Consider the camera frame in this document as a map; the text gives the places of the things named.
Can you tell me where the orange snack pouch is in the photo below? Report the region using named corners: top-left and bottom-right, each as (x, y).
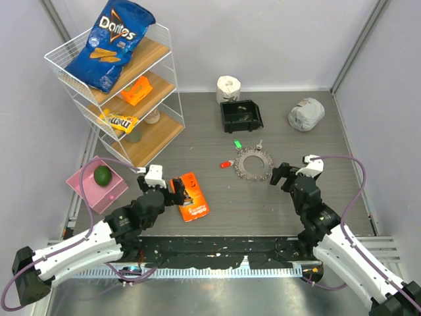
top-left (179, 172), bottom-right (210, 223)

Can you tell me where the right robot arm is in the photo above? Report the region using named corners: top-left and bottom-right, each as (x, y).
top-left (270, 155), bottom-right (420, 315)

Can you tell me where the beige cup on shelf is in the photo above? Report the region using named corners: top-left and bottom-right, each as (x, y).
top-left (143, 108), bottom-right (161, 124)

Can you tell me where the aluminium slotted rail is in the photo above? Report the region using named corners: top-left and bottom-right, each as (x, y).
top-left (72, 263), bottom-right (303, 279)

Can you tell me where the blue Doritos chip bag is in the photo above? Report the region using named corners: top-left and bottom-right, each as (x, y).
top-left (65, 1), bottom-right (155, 93)

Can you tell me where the grey-green bottle on shelf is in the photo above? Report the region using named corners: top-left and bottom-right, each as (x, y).
top-left (124, 126), bottom-right (142, 144)

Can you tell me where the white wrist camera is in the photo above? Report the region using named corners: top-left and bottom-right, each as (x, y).
top-left (136, 165), bottom-right (163, 180)
top-left (295, 155), bottom-right (324, 178)

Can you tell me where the orange snack box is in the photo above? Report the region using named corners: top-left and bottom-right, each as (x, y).
top-left (119, 76), bottom-right (153, 106)

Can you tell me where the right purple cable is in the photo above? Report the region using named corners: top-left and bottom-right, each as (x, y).
top-left (301, 155), bottom-right (421, 309)

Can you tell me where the red key tag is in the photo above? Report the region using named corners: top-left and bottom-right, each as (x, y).
top-left (219, 161), bottom-right (232, 169)

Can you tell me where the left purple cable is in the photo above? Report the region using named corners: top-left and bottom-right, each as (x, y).
top-left (0, 157), bottom-right (159, 312)

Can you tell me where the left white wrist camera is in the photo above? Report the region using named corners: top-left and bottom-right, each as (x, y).
top-left (136, 165), bottom-right (163, 180)

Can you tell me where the green key tag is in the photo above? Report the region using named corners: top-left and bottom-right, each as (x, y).
top-left (233, 140), bottom-right (242, 150)

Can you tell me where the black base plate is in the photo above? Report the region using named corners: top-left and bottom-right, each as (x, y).
top-left (101, 235), bottom-right (325, 270)

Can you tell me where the yellow M&M's candy bag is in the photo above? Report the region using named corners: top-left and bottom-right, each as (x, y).
top-left (99, 109), bottom-right (139, 134)

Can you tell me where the white toilet paper roll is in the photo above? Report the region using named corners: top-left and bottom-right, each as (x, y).
top-left (216, 76), bottom-right (241, 104)

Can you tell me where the green avocado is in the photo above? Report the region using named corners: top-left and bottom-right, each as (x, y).
top-left (93, 165), bottom-right (112, 187)

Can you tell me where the large metal disc keyring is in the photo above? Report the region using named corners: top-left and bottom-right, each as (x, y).
top-left (233, 147), bottom-right (274, 182)

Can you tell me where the pink drawer box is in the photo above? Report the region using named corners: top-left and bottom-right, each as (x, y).
top-left (66, 156), bottom-right (128, 214)

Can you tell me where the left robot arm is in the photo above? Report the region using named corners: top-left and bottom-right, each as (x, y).
top-left (12, 176), bottom-right (185, 306)

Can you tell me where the white wire shelf rack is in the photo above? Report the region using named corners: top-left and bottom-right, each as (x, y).
top-left (44, 24), bottom-right (185, 168)

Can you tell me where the purple cable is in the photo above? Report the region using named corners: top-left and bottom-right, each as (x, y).
top-left (0, 157), bottom-right (159, 312)
top-left (301, 155), bottom-right (421, 309)

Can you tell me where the black plastic bin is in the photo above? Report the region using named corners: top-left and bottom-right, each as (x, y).
top-left (220, 99), bottom-right (264, 134)

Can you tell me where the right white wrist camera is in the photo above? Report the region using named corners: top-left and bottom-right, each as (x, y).
top-left (295, 155), bottom-right (324, 178)

